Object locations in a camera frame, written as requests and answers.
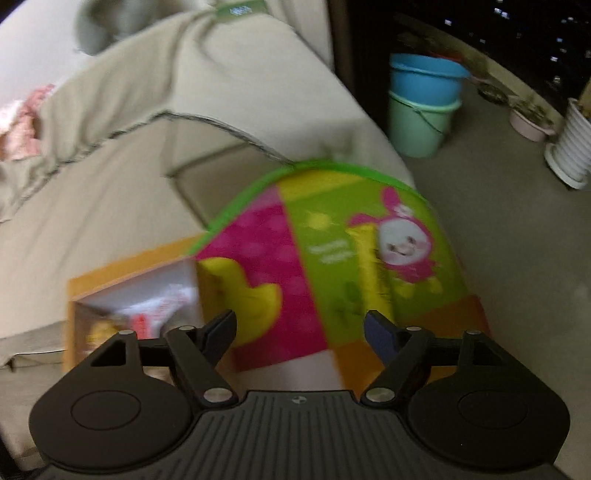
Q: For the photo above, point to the orange cardboard box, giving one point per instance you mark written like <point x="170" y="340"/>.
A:
<point x="134" y="272"/>

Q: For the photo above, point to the pink cloth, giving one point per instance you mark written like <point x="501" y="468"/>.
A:
<point x="23" y="124"/>

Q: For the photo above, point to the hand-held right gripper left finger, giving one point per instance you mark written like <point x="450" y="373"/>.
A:
<point x="221" y="333"/>

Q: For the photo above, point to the blue plastic bucket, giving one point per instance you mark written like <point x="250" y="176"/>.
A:
<point x="425" y="78"/>

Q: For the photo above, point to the beige sofa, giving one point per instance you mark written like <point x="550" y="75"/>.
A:
<point x="138" y="161"/>

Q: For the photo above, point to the white ribbed flower pot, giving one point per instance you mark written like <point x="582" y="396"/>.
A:
<point x="570" y="147"/>

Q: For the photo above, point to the green fabric label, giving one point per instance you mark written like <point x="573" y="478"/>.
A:
<point x="241" y="10"/>

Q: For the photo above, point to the green plastic bucket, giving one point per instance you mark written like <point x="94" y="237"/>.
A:
<point x="418" y="129"/>

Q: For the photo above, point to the colourful cartoon play mat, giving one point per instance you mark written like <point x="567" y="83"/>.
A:
<point x="323" y="258"/>

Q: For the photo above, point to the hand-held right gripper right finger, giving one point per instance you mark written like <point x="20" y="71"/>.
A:
<point x="381" y="338"/>

